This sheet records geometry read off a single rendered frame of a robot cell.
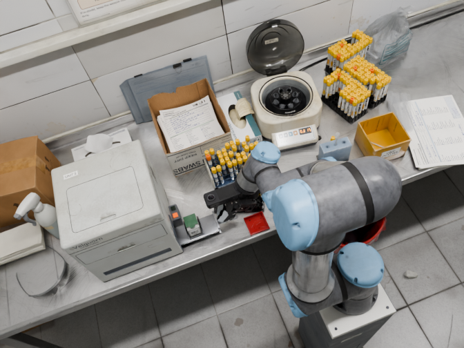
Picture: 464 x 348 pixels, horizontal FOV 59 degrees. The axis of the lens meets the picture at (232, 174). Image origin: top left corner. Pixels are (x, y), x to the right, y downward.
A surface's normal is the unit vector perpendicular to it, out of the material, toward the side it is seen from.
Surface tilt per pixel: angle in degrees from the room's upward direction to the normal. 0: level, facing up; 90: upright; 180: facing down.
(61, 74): 90
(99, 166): 0
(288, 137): 25
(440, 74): 0
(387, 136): 0
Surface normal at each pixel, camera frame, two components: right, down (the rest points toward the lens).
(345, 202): 0.07, -0.03
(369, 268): 0.00, -0.58
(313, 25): 0.33, 0.78
